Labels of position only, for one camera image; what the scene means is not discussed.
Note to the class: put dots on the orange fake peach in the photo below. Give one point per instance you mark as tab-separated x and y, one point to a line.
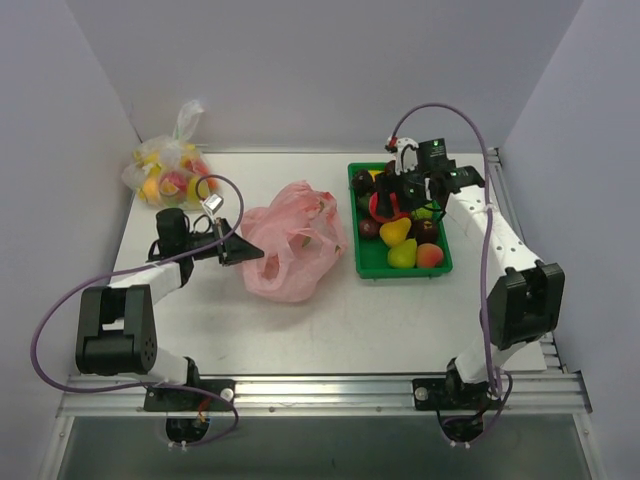
429	256

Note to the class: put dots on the dark maroon fake fruit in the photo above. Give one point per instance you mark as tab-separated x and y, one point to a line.
368	228

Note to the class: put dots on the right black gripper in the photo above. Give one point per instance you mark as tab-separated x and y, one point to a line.
400	189

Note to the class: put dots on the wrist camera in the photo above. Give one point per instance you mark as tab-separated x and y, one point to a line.
403	155
212	203

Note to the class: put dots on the dark green fake avocado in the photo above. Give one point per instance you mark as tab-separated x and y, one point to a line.
363	204

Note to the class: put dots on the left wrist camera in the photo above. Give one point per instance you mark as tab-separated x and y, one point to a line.
212	203

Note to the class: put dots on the dark fake mangosteen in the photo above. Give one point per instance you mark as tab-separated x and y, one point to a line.
362	183

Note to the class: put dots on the yellow fake pear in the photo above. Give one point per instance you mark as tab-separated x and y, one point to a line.
395	232

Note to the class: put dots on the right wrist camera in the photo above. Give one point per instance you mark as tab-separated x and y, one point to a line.
403	155

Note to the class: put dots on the aluminium front rail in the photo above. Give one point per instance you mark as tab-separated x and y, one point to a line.
253	396

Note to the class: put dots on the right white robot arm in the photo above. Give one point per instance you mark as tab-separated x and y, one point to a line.
520	294

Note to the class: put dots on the green plastic tray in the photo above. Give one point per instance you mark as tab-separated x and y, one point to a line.
371	254

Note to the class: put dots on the clear bag of fruits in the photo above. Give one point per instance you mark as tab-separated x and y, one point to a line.
169	170

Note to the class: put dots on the green fake pear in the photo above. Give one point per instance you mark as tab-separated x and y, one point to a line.
403	256

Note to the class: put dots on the yellow fake mango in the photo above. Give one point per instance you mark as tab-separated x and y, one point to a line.
374	174

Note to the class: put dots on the pink plastic bag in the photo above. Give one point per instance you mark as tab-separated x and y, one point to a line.
302	237

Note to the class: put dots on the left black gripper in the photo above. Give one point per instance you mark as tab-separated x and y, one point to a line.
222	248

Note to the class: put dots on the dark red fake apple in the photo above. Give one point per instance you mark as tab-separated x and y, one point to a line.
425	231

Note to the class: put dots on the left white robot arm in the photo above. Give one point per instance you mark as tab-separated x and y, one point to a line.
117	333

